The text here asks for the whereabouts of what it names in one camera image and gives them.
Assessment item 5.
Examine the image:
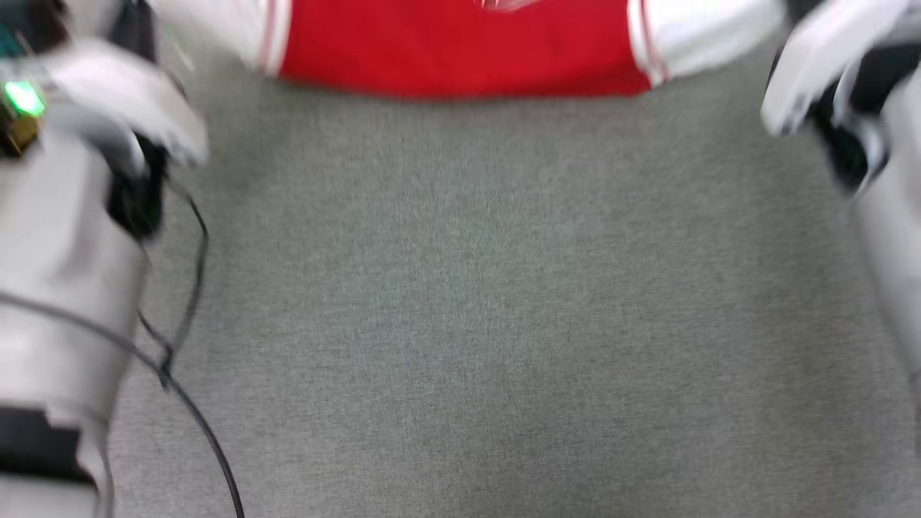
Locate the red shirt with white sleeves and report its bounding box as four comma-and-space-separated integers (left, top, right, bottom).
148, 0, 789, 99

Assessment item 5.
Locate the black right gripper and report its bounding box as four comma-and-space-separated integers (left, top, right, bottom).
809, 43, 921, 196

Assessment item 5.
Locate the thin black cable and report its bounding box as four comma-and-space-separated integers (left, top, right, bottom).
138, 178, 211, 382
0, 290, 247, 518

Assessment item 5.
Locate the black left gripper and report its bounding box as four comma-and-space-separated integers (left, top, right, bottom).
106, 135, 171, 242

